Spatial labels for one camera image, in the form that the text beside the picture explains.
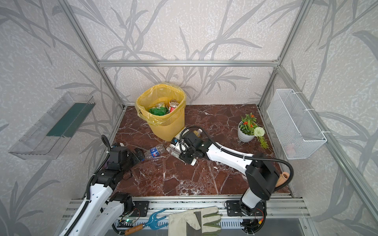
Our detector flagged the clear bottle blue label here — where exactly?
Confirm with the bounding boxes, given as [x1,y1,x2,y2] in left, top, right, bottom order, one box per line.
[144,144,166,159]

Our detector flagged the small clear grey bottle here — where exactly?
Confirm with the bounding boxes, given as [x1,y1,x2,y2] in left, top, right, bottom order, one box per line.
[166,146,180,159]

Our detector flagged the green plastic bottle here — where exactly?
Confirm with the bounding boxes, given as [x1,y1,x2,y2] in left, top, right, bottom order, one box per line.
[149,107,169,116]

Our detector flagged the clear bottle red label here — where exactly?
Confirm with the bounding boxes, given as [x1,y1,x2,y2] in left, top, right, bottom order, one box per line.
[168,99,180,113]

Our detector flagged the yellow liquid bottle red label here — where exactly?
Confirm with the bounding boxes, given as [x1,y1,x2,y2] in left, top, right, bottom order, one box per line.
[193,129,202,138]

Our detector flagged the white green label bottle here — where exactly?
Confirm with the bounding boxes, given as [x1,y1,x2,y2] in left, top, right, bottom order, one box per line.
[170,129,189,147]

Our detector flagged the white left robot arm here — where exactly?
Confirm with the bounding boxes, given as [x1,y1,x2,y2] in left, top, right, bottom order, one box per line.
[60,135,145,236]

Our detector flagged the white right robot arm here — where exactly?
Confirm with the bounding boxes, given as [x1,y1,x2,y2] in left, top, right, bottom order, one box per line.
[177,126,294,216]

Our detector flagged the yellow ribbed plastic bin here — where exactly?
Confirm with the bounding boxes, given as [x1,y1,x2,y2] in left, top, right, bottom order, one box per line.
[148,102,185,141]

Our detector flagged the yellow bin liner bag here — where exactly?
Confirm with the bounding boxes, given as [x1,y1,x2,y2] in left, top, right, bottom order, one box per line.
[135,83,187,126]

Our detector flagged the potted plant red flowers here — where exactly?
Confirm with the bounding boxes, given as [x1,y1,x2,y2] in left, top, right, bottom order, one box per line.
[238,113,269,149]

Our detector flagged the green circuit board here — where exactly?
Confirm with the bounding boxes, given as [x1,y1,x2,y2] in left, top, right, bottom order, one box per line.
[118,218,137,228]

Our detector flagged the blue garden hand fork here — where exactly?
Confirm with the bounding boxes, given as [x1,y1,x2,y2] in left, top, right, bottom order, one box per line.
[124,209,168,236]

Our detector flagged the white green work glove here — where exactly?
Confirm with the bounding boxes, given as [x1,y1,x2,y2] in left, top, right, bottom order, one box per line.
[168,206,222,236]

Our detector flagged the small terracotta vase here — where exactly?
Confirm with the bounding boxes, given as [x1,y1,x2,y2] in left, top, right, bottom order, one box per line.
[275,172,290,187]

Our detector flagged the clear wall shelf green mat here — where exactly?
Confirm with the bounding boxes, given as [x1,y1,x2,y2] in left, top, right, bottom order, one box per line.
[8,92,95,160]

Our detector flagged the white wire mesh basket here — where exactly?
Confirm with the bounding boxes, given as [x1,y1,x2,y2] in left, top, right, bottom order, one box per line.
[267,89,327,160]

